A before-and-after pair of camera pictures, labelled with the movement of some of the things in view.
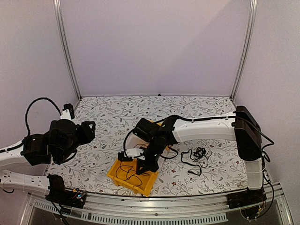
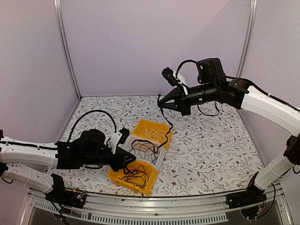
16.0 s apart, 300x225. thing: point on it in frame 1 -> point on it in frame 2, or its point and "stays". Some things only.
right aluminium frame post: (247, 47) stays
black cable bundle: (200, 153) -> (138, 176)
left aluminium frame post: (65, 48) stays
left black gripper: (87, 134) -> (120, 158)
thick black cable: (190, 163) -> (163, 113)
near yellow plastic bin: (123, 174) stays
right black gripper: (152, 167) -> (181, 105)
